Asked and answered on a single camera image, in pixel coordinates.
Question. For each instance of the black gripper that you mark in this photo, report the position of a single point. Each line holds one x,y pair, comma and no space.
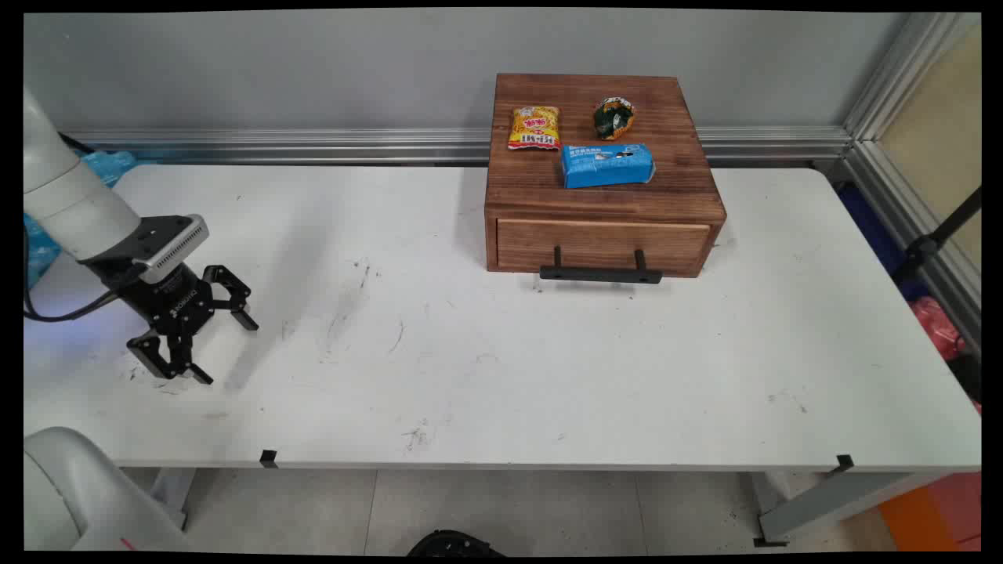
171,300

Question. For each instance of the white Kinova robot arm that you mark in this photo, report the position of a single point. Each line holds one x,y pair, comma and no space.
66,200

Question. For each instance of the white table leg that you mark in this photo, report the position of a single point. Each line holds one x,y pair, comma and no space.
831,501
174,493

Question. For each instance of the black round object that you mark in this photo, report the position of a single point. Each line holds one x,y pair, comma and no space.
454,544

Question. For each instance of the yellow snack bag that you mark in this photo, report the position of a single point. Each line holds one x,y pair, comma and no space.
534,128

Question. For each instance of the brown wooden drawer cabinet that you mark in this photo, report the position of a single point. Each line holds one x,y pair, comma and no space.
603,196

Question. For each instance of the blue tissue pack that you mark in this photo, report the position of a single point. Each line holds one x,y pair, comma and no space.
607,165

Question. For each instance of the green crumpled snack bag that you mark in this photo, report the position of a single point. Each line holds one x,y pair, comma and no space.
613,118

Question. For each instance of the dark blue object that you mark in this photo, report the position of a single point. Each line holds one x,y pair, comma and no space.
878,235

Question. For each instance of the red plastic bag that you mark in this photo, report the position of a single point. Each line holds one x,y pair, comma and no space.
936,325

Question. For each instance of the black stand rod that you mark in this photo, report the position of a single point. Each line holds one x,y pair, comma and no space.
940,231

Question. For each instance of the orange box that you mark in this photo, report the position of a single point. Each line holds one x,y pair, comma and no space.
936,513

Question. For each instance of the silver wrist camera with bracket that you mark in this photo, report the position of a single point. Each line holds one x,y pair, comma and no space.
168,243

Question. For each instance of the horizontal aluminium frame rail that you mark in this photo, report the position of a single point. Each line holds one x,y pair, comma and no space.
313,145

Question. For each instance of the aluminium corner frame post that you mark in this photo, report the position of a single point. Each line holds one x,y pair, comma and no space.
901,94

